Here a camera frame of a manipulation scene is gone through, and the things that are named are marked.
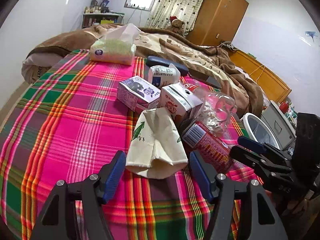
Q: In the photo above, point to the red mug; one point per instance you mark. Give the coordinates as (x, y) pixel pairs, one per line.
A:
(284, 107)

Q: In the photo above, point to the red drink can front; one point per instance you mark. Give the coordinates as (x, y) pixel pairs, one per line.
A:
(211, 148)

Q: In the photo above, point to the patterned curtain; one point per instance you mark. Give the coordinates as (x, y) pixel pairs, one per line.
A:
(184, 10)

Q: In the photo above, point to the brown patterned blanket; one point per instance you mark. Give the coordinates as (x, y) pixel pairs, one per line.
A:
(165, 44)

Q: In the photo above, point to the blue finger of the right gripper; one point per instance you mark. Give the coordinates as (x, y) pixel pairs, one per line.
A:
(251, 145)
(249, 158)

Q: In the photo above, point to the clear plastic bottle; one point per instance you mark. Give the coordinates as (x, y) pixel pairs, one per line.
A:
(216, 110)

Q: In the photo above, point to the wooden wardrobe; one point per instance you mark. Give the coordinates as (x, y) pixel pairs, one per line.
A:
(217, 21)

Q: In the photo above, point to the shelf with items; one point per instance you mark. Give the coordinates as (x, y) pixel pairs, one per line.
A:
(97, 14)

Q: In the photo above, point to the white red apple carton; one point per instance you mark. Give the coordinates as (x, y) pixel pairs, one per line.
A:
(182, 104)

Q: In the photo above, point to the grey bedside drawer cabinet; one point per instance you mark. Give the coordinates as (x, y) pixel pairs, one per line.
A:
(279, 125)

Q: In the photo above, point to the purple milk carton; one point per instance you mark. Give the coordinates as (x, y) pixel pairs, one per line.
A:
(138, 94)

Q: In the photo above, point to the beige paper cup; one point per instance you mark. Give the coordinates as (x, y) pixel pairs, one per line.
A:
(156, 150)

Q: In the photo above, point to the dark blue glasses case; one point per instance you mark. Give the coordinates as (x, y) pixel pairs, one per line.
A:
(157, 61)

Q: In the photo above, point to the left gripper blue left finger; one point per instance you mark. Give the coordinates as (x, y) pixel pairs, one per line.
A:
(111, 174)

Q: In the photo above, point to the black tablet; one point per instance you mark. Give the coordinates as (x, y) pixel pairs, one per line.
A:
(208, 81)

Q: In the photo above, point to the white trash bin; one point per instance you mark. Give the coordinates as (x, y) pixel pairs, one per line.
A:
(258, 130)

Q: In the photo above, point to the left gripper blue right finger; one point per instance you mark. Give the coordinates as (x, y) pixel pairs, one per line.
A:
(204, 175)

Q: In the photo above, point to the tissue pack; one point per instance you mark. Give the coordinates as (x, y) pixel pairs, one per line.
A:
(116, 46)

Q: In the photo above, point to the pink plaid tablecloth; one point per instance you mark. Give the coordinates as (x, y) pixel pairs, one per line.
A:
(67, 126)

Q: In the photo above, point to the wooden headboard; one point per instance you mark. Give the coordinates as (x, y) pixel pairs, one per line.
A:
(273, 86)

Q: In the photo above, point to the teddy bear santa hat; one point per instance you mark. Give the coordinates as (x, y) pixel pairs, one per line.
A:
(176, 26)

